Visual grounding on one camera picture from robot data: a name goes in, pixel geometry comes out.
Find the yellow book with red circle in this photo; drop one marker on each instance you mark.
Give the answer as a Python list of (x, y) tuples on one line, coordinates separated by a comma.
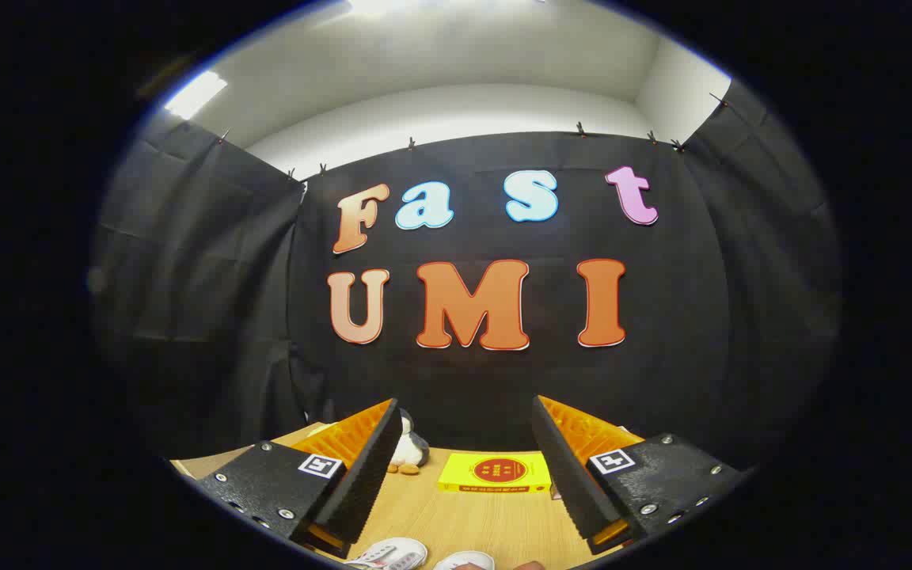
[(495, 471)]

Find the ceiling light panel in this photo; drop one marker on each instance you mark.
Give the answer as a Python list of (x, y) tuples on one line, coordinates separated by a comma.
[(195, 95)]

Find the white canvas shoe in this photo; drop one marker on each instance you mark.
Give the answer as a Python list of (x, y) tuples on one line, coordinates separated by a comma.
[(468, 560), (393, 552)]

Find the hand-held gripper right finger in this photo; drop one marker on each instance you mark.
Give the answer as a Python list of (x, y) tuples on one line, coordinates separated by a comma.
[(567, 467)]

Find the penguin plush toy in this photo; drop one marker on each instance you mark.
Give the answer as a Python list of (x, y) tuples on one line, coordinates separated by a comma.
[(410, 451)]

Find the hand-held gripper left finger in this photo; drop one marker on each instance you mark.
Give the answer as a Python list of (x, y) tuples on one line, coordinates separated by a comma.
[(282, 487)]

